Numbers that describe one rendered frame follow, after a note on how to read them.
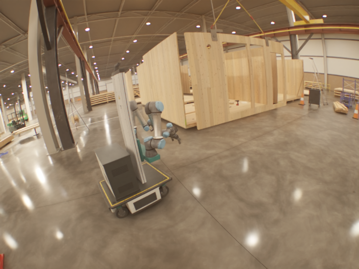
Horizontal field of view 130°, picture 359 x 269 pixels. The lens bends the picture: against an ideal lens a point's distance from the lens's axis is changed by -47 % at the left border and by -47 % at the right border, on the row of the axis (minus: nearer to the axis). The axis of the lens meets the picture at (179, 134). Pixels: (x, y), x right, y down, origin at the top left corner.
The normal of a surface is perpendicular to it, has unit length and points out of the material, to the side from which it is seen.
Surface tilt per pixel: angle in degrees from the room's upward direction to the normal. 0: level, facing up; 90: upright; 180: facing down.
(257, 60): 90
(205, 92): 90
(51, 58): 90
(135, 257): 0
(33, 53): 90
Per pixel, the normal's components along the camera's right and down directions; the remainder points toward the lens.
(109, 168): 0.62, 0.20
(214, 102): 0.36, 0.28
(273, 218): -0.11, -0.93
